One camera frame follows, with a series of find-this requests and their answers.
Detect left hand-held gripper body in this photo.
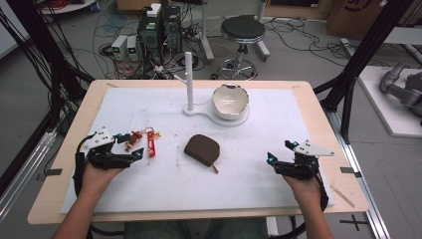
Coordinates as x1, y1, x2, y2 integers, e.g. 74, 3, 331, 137
79, 126, 137, 171

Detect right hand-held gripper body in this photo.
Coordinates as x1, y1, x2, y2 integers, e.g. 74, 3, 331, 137
273, 138, 336, 181

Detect brown figure keychain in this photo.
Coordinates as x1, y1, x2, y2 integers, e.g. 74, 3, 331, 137
123, 129, 144, 153

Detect person's left hand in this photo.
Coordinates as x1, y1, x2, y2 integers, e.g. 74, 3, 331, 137
81, 160, 125, 199

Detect person's right hand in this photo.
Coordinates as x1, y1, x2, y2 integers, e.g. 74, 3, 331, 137
282, 173, 323, 207

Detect wooden table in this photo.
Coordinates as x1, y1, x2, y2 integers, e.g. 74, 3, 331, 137
27, 79, 370, 226

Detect black tape strip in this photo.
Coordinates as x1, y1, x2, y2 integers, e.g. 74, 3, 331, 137
35, 167, 64, 182
339, 166, 363, 179

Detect white table mat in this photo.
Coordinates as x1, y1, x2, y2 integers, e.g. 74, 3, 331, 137
59, 87, 335, 214

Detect thin wooden stick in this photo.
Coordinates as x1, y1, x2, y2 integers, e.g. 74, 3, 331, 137
329, 184, 356, 209

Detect brown zip pouch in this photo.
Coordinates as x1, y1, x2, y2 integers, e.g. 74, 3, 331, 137
183, 133, 221, 174

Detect white eggshell-shaped bowl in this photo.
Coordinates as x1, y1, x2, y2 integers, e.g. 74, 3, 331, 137
210, 83, 250, 121

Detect black tape cross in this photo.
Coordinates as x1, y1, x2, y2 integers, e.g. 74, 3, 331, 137
338, 213, 369, 233

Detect white stand with pole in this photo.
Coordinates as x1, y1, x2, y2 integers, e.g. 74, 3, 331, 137
172, 51, 251, 128

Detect white power supply unit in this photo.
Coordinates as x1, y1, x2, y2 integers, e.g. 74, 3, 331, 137
126, 35, 140, 61
110, 34, 129, 61

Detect person's legs in jeans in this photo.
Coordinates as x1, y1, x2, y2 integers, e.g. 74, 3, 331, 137
123, 217, 269, 239

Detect white floor board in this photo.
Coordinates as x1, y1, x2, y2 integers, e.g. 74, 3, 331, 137
357, 65, 422, 139

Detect black computer tower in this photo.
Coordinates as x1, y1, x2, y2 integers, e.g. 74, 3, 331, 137
136, 13, 164, 66
161, 4, 183, 56

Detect white desk leg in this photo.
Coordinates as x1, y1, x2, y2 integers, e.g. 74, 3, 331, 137
198, 0, 216, 63
254, 0, 272, 63

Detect black round stool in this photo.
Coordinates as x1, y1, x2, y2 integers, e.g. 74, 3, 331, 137
217, 14, 267, 81

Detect white box on computer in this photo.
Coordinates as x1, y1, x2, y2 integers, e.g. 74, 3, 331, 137
145, 2, 163, 19

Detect cardboard box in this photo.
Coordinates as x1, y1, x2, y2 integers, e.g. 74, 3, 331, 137
325, 0, 416, 41

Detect red keychain with ring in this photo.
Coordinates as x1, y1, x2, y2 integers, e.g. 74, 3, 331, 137
143, 125, 162, 158

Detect aluminium frame rail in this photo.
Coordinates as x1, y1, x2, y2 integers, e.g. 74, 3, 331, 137
0, 128, 58, 222
323, 109, 393, 239

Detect black metal frame post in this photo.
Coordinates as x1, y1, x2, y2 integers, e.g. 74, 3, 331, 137
313, 0, 415, 144
5, 0, 97, 134

